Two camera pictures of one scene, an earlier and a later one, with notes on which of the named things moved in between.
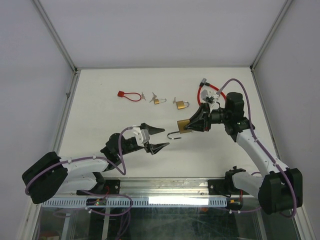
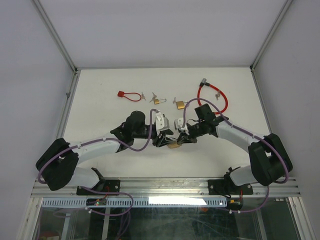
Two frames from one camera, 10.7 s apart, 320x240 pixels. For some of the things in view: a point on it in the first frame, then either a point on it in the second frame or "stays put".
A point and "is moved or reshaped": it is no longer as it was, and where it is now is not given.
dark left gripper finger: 152,130 to 161,141
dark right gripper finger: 203,111 to 182,138
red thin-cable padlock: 121,94 stays put
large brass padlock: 181,124 is moved or reshaped
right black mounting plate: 223,187 stays put
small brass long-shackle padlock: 156,101 stays put
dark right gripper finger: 200,125 to 185,139
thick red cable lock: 203,83 stays put
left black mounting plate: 111,187 stays put
